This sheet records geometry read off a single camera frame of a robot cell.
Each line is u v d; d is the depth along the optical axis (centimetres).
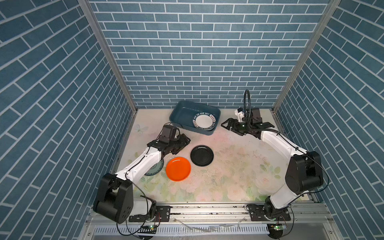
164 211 74
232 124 81
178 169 88
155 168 89
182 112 119
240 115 82
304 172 46
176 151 74
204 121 109
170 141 67
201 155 94
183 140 77
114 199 41
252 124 69
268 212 67
